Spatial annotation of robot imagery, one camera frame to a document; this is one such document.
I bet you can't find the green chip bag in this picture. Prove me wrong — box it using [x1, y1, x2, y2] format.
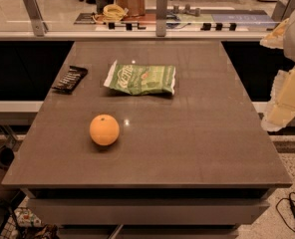
[104, 61, 175, 96]

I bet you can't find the black round bin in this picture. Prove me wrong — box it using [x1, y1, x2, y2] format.
[0, 146, 14, 170]

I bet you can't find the left metal glass bracket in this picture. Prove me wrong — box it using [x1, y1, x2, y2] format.
[23, 0, 48, 37]

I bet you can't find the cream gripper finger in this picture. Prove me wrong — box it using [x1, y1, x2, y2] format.
[260, 19, 289, 49]
[261, 66, 295, 131]

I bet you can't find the yellow coiled cable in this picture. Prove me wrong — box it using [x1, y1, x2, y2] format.
[92, 3, 130, 23]

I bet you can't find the orange fruit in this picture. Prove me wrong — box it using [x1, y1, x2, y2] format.
[90, 115, 120, 146]

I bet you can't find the right metal glass bracket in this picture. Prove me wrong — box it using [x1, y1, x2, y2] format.
[271, 0, 295, 22]

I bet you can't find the wire basket with items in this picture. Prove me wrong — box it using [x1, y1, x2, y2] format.
[0, 207, 60, 239]

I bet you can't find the black snack bar wrapper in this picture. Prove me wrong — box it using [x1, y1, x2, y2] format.
[53, 66, 88, 95]

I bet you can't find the metal glass bracket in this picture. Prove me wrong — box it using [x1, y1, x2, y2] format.
[155, 0, 167, 37]
[23, 0, 48, 37]
[271, 0, 295, 22]

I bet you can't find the middle metal glass bracket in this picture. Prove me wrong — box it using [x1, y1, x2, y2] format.
[155, 0, 167, 37]

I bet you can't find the brown cardboard box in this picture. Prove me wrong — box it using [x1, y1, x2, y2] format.
[117, 0, 146, 16]

